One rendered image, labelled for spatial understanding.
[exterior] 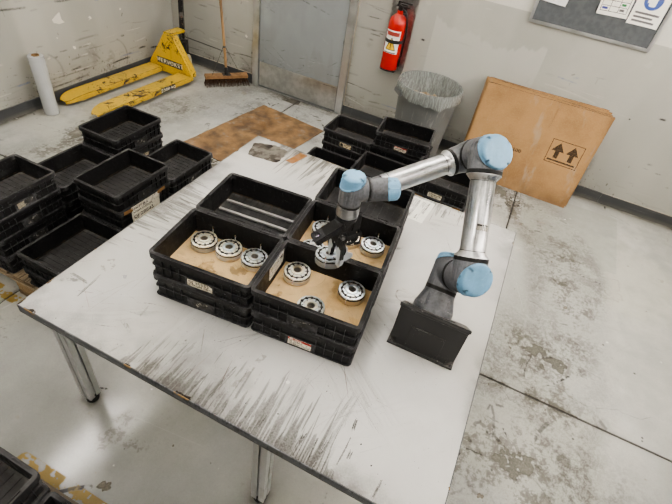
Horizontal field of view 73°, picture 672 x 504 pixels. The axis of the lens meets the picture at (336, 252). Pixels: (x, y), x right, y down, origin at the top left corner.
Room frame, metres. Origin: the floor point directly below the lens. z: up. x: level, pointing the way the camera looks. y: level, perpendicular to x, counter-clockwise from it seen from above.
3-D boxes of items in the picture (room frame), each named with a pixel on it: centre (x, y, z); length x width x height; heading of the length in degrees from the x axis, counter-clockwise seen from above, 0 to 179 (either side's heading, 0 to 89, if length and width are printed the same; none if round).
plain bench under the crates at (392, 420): (1.46, 0.09, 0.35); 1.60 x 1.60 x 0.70; 72
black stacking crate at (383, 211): (1.71, -0.09, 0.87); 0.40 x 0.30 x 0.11; 78
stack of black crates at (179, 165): (2.37, 1.11, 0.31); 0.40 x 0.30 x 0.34; 162
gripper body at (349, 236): (1.18, -0.02, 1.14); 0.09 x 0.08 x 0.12; 127
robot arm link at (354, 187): (1.18, -0.01, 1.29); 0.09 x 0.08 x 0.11; 110
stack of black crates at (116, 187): (1.99, 1.23, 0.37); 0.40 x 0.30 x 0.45; 162
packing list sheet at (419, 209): (2.04, -0.30, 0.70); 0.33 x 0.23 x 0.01; 72
